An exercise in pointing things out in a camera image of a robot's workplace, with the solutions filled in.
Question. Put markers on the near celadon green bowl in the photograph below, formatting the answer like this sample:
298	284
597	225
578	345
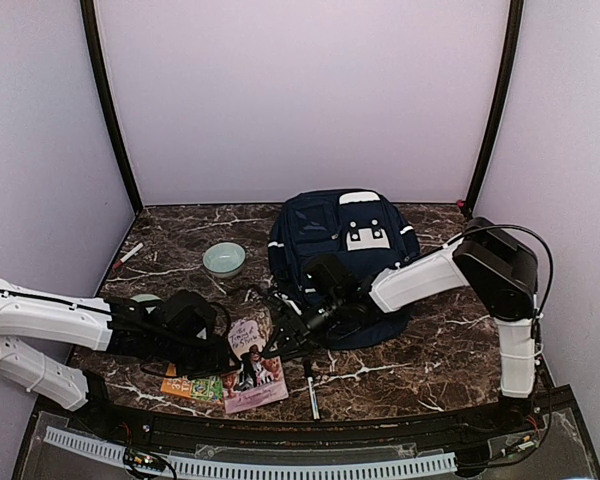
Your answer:
148	301

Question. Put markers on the white slotted cable duct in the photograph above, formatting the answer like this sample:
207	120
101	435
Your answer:
225	463

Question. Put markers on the red white marker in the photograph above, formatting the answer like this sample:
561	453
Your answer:
128	255

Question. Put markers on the right black frame post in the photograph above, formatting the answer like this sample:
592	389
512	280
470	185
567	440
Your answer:
505	70

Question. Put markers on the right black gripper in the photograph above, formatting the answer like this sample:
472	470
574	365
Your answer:
296	342

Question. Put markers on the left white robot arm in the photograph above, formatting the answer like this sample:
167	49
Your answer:
179	330

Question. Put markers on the black front rail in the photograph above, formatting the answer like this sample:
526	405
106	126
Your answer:
178	432

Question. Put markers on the celadon green bowl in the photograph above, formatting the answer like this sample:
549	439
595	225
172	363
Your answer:
148	301
224	259

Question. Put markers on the far celadon green bowl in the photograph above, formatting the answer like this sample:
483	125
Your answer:
224	259

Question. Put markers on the pink Shrew paperback book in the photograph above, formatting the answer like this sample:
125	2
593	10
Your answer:
257	381

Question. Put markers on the black frame post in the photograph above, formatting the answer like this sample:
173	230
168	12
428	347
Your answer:
505	70
108	109

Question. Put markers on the left black frame post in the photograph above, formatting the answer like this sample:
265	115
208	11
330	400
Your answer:
108	109

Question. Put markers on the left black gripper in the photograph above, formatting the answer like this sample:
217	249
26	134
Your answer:
217	360

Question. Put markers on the navy blue student backpack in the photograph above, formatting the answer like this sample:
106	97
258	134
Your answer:
326	247

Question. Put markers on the orange treehouse book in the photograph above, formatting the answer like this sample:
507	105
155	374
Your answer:
207	389

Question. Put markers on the black white marker front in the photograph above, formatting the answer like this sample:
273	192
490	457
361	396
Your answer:
309	376

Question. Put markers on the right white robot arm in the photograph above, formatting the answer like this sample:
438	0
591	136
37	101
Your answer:
487	259

